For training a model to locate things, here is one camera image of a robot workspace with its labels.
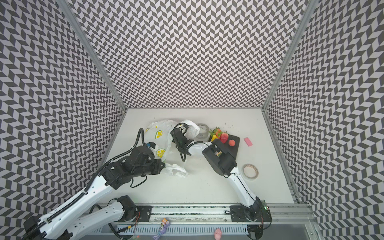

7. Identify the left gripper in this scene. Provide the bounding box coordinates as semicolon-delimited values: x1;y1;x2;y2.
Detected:
132;159;166;179

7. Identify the white plastic bag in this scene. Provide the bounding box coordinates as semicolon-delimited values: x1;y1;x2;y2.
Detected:
144;120;188;178

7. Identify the red fake strawberry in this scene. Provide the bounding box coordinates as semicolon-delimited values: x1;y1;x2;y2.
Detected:
210;127;222;138
220;132;229;144

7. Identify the orange fake peach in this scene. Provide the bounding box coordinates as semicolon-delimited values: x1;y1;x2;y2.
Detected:
229;140;236;147

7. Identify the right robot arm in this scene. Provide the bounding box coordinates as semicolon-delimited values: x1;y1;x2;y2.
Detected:
171;123;273;225

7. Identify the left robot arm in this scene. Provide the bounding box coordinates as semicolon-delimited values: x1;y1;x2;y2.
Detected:
22;145;166;240

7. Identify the clear tape roll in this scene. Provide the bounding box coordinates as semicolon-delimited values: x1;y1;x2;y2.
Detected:
197;124;210;140

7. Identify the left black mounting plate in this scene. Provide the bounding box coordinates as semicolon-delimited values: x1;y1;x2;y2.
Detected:
120;206;153;223

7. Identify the black mounting plate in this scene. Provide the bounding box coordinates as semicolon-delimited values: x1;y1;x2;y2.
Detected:
120;206;153;223
229;205;272;223

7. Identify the black tray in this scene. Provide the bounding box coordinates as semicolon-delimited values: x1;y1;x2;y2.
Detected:
209;133;240;160

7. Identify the purple toy figure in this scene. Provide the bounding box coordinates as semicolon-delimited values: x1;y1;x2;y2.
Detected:
153;218;170;240

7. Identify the pink eraser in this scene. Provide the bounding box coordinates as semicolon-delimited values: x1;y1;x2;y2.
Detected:
244;138;253;147

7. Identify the beige tape roll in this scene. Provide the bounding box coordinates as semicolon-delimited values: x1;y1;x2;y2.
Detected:
242;164;259;180

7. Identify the pink toy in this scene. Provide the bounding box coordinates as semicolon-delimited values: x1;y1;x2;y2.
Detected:
214;228;222;240

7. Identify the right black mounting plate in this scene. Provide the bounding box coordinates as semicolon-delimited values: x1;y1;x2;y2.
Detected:
229;205;272;223

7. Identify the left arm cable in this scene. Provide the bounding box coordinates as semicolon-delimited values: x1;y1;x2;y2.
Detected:
20;127;149;240

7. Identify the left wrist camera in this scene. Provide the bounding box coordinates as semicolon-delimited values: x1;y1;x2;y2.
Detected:
145;142;156;149

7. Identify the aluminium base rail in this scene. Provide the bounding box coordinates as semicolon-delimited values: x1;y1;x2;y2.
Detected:
137;204;317;226

